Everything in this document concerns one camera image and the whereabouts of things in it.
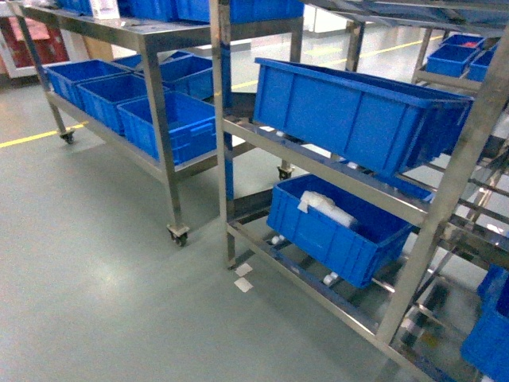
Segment blue bin cart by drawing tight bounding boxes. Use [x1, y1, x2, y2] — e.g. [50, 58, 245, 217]
[45, 60, 130, 110]
[77, 74, 147, 136]
[118, 92, 216, 166]

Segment blue bin cart rear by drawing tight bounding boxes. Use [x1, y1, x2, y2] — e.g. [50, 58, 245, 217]
[45, 60, 130, 110]

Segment blue bin lower shelf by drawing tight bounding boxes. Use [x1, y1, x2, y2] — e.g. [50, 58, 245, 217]
[267, 174, 412, 288]

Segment steel flow rack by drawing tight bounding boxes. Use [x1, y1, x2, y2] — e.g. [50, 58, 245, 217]
[208, 0, 509, 382]

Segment large blue bin upper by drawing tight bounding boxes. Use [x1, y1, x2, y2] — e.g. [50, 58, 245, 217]
[254, 57, 473, 176]

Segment steel cart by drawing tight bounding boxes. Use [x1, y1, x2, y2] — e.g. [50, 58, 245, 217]
[7, 0, 305, 248]

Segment white plastic bag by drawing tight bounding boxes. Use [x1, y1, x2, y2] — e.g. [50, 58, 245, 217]
[297, 190, 359, 228]

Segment blue bin cart front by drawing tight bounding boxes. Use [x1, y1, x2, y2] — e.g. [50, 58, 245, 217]
[118, 92, 216, 166]

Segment blue bin cart middle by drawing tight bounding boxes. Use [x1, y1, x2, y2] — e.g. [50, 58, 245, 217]
[77, 74, 147, 136]

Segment blue bin behind post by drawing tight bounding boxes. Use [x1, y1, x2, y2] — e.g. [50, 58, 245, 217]
[159, 55, 214, 100]

